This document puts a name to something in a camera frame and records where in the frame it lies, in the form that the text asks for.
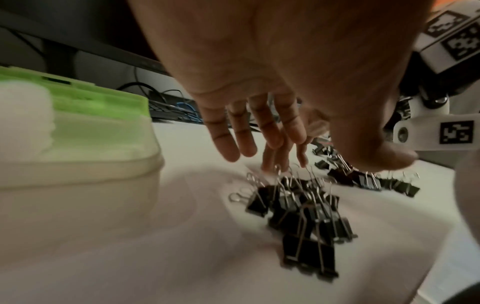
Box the person's right hand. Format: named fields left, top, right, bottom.
left=261, top=106, right=331, bottom=176

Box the person's left hand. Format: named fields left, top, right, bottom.
left=127, top=0, right=432, bottom=173

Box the pile of small black binder clips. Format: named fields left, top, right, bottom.
left=228, top=164, right=359, bottom=283

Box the black keyboard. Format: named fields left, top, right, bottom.
left=147, top=95, right=207, bottom=124

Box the black marker-tag wristband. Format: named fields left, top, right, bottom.
left=382, top=0, right=480, bottom=152

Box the black computer monitor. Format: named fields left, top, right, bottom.
left=0, top=0, right=174, bottom=78

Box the blue network cable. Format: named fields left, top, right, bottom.
left=175, top=100, right=201, bottom=121

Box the thin black keyboard cable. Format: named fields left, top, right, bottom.
left=116, top=81, right=185, bottom=100

